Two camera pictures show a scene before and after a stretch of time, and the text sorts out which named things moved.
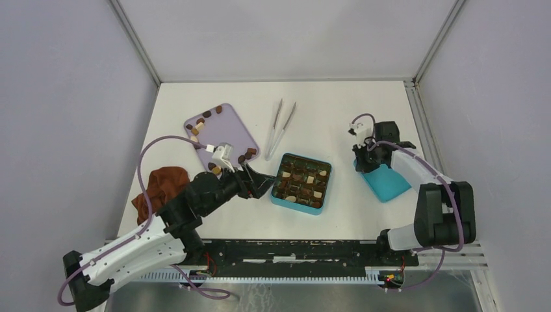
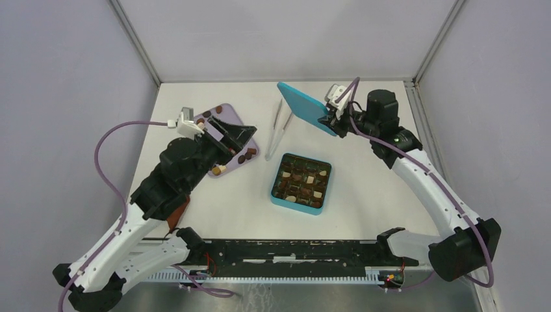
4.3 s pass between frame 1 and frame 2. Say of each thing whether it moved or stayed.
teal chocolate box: stayed
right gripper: moved
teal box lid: moved
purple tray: stayed
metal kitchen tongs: stayed
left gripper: moved
